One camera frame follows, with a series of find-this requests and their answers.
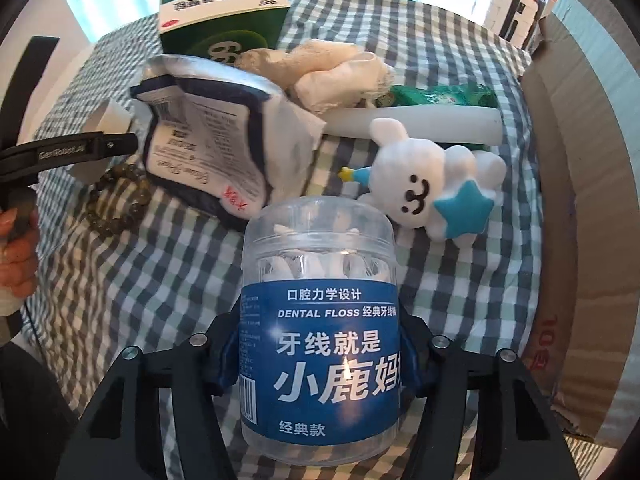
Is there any dark bead bracelet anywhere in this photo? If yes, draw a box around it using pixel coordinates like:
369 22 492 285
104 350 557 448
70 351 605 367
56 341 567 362
84 161 154 239

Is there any navy white foil pouch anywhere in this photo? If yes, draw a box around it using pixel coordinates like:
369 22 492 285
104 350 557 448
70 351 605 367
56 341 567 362
130 54 324 231

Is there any clear dental floss jar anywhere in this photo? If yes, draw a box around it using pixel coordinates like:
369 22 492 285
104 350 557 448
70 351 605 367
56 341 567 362
239 196 401 466

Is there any green white medicine box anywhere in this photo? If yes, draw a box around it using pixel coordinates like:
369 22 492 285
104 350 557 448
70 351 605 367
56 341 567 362
158 0 290 65

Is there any white bunny plush toy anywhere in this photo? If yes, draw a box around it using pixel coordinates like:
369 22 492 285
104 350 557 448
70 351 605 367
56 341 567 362
338 118 506 248

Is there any white foam tube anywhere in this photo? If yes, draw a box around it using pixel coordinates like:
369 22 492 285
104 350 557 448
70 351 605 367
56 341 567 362
320 104 503 146

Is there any person's left hand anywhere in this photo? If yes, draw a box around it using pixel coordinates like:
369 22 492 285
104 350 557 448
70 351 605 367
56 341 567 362
0 208 39 318

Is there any brown cardboard box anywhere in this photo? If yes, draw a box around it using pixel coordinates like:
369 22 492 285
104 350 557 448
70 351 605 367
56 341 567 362
521 0 639 448

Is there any green white checkered tablecloth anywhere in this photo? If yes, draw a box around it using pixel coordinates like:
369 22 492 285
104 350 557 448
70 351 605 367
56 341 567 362
22 0 622 480

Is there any green plastic packet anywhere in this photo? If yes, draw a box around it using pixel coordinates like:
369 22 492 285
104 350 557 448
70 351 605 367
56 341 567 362
374 82 499 108

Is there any white hard suitcase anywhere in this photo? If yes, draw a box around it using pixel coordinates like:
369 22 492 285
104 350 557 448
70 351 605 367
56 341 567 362
471 0 544 49

